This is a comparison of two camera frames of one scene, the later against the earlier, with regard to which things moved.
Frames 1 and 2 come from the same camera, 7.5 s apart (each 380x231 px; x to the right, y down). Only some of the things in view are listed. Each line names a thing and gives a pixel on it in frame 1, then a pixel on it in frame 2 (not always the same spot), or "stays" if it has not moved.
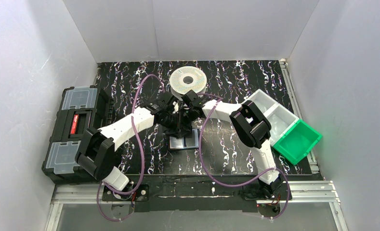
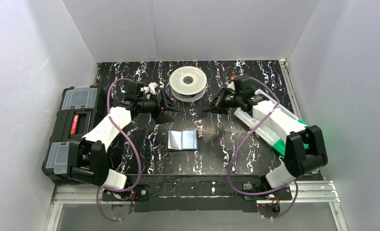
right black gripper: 183,126 → 223,101
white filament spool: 184,79 stays
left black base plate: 141,194 stays
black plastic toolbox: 79,109 stays
